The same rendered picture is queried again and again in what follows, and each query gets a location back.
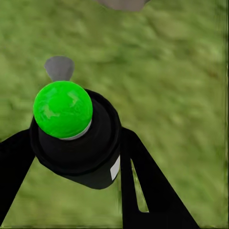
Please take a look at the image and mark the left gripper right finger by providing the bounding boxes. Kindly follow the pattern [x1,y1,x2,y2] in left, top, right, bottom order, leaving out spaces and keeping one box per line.
[120,127,200,229]

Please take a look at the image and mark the pesticide atomizer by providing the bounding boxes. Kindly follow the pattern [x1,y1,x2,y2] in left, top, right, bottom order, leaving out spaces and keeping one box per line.
[29,56,122,189]

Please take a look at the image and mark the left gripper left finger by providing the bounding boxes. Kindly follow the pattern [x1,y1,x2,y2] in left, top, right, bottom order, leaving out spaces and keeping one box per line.
[0,129,36,226]

